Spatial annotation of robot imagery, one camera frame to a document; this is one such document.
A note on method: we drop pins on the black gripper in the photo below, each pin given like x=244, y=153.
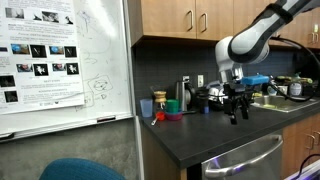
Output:
x=235, y=93

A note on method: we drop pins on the red plastic bowl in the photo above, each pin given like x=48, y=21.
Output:
x=174, y=117

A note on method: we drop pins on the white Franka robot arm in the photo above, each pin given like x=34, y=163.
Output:
x=246, y=43

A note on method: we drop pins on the blue plastic bowl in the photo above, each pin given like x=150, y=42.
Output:
x=174, y=112

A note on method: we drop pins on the white round dish in rack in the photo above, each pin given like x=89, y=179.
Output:
x=216, y=90

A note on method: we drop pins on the small blue cup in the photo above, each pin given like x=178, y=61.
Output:
x=205, y=110

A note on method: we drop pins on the stainless steel sink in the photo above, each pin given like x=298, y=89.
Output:
x=283, y=102

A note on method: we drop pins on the stainless steel dishwasher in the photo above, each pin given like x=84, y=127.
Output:
x=243, y=160

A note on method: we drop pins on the stainless steel kettle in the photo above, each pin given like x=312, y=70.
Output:
x=183, y=96

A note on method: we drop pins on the white jar with label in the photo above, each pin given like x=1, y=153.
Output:
x=295, y=89

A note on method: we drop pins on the wooden lower cabinets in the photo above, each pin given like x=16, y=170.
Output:
x=300, y=146

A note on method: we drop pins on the wooden cabinets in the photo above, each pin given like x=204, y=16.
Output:
x=300, y=146
x=166, y=16

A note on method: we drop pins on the small red scoop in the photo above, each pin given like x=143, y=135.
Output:
x=160, y=115

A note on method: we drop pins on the translucent blue cup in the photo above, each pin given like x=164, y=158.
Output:
x=146, y=108

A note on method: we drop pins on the wooden upper cabinets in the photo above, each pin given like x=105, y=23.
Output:
x=166, y=16

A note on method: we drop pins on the black whiteboard eraser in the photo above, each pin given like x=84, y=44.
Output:
x=106, y=118

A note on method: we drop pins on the whiteboard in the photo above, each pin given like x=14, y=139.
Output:
x=106, y=40

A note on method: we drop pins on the research poster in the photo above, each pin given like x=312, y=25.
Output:
x=40, y=90

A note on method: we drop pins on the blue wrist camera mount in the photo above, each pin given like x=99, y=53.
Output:
x=255, y=80

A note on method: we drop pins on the wall power outlet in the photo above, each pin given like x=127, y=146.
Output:
x=200, y=81
x=185, y=79

